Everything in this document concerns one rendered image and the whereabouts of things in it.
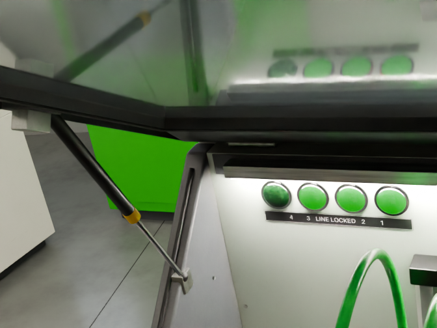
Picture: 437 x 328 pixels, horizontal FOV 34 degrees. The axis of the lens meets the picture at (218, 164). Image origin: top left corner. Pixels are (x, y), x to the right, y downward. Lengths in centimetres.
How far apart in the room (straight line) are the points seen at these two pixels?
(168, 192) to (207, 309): 274
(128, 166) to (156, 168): 17
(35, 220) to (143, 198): 59
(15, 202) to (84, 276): 54
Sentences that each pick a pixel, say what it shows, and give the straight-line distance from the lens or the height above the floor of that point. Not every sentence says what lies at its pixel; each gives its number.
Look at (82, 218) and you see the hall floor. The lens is 435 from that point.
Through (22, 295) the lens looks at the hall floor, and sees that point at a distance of 381.
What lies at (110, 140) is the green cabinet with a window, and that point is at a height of 51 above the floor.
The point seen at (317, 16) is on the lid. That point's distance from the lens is 40.
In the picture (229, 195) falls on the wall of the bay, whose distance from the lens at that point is 118.
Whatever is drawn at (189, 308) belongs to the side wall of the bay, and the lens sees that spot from 114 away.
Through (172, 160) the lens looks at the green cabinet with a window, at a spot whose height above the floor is 40.
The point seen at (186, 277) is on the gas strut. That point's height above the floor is 131.
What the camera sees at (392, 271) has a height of 134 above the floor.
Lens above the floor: 191
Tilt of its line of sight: 24 degrees down
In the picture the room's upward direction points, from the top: 11 degrees counter-clockwise
